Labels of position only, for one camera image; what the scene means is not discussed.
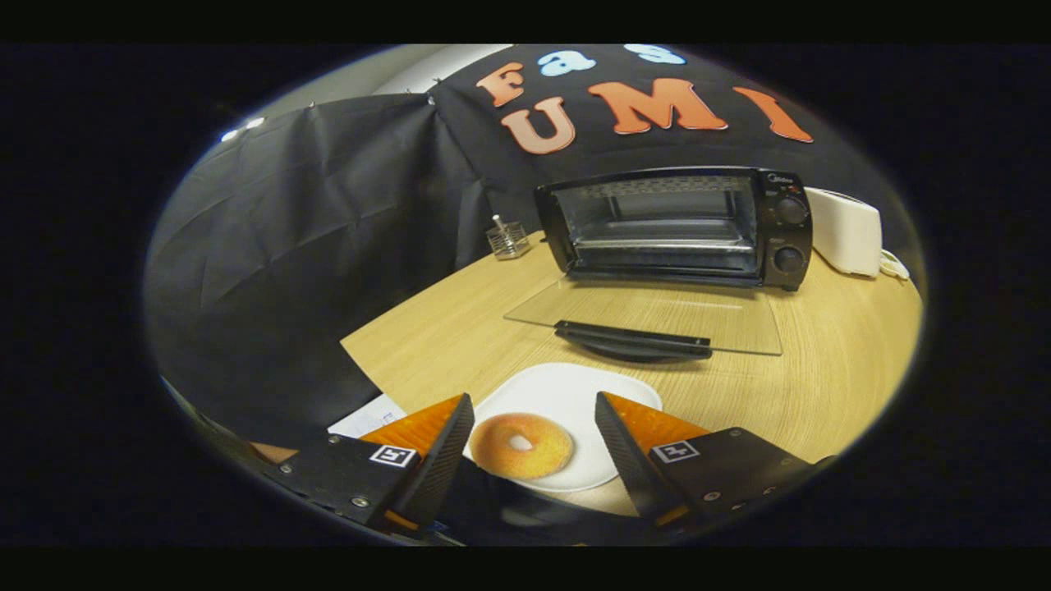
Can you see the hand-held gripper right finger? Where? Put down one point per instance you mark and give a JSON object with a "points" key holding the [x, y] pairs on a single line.
{"points": [[628, 460]]}

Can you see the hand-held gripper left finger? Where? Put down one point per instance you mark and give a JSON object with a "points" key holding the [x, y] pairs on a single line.
{"points": [[439, 464]]}

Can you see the golden bagel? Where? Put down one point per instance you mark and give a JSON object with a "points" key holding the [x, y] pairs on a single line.
{"points": [[542, 455]]}

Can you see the black toaster oven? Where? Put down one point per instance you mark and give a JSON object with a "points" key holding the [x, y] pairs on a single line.
{"points": [[788, 238]]}

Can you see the white toaster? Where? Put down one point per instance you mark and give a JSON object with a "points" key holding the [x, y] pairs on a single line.
{"points": [[846, 230]]}

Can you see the white paper sheet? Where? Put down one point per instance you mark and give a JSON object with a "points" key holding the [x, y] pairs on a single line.
{"points": [[365, 419]]}

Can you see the white plate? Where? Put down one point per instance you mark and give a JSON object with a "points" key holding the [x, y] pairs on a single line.
{"points": [[558, 390]]}

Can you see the black backdrop cloth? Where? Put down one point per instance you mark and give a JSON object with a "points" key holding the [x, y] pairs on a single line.
{"points": [[287, 246]]}

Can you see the small ceiling light panel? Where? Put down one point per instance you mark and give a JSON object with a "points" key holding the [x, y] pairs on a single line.
{"points": [[245, 128]]}

